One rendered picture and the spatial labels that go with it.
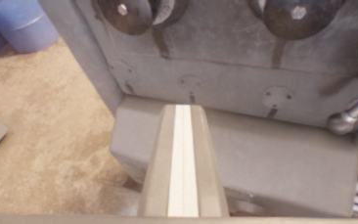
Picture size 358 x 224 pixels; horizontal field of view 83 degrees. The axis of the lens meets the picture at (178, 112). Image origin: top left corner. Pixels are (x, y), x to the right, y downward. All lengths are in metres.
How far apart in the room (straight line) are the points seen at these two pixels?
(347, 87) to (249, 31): 0.17
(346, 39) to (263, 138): 0.22
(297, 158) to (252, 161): 0.08
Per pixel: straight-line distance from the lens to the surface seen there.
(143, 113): 0.50
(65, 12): 0.46
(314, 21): 0.23
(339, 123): 0.33
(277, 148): 0.45
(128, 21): 0.27
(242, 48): 0.32
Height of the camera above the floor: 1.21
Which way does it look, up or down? 51 degrees down
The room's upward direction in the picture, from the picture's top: 13 degrees counter-clockwise
